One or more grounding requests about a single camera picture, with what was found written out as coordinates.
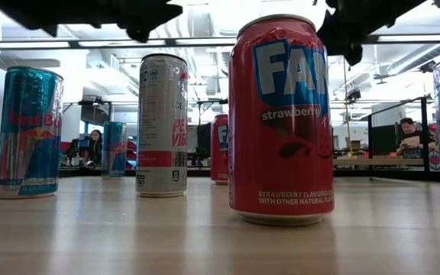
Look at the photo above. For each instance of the person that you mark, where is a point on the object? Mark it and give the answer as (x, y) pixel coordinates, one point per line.
(411, 133)
(94, 147)

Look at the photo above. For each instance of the overhead frame beam with lights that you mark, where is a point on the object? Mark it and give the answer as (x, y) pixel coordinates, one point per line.
(170, 42)

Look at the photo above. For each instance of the red Fanta strawberry can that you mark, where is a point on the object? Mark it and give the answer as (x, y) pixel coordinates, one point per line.
(281, 153)
(219, 153)

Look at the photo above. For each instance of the colourful poster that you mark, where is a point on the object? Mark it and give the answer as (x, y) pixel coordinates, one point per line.
(434, 160)

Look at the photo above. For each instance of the black monitor on stand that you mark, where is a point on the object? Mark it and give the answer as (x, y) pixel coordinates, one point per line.
(94, 114)

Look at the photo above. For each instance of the black aluminium table frame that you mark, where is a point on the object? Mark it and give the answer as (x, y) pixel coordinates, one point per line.
(395, 175)

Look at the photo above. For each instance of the white Celsius can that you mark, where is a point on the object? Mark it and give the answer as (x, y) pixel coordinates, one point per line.
(159, 126)

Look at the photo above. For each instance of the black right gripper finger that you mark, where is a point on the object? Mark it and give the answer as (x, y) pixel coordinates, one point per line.
(353, 55)

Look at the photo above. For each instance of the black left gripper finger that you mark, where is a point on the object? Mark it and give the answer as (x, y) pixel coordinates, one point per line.
(147, 17)

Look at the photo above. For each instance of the black partition panel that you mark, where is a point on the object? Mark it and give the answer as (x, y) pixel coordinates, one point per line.
(382, 139)

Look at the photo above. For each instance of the black ceiling camera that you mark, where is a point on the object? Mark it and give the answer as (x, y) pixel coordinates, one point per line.
(353, 95)

